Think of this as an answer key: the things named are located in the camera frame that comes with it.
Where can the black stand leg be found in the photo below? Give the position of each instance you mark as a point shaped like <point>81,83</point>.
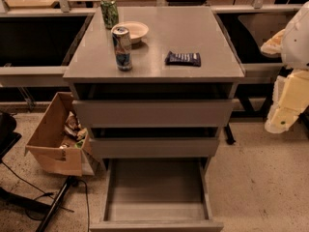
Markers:
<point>56,204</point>

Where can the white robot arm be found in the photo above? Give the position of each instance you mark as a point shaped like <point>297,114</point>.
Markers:
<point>292,42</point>

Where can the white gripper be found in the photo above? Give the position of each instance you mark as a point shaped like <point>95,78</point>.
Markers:
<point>296,43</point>

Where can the grey drawer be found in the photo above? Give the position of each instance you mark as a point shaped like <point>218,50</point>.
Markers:
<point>124,143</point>
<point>141,105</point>
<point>156,195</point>

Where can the grey bottom drawer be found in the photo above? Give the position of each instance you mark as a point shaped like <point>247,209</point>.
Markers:
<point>156,195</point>

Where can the green drink can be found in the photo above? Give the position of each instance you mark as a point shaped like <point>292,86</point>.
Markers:
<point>109,12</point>

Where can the cardboard box with trash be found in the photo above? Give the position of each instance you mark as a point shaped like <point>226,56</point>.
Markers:
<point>55,150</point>

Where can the grey middle drawer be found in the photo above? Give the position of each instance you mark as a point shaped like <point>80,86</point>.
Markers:
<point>124,143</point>

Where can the white paper bowl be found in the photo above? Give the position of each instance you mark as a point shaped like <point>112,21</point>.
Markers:
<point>137,30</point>

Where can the dark blue snack packet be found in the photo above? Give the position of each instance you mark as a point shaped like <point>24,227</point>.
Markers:
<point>183,59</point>

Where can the grey drawer cabinet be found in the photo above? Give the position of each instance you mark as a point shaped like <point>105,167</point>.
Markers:
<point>176,29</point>

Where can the grey top drawer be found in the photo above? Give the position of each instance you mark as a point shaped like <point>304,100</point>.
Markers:
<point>141,105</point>

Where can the dark office chair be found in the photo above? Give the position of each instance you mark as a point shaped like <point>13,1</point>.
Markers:
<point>247,33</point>

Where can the blue silver drink can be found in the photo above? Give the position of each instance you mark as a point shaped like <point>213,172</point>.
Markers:
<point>122,47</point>

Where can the black chair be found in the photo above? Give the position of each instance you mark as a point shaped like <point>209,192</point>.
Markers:
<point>8,137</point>

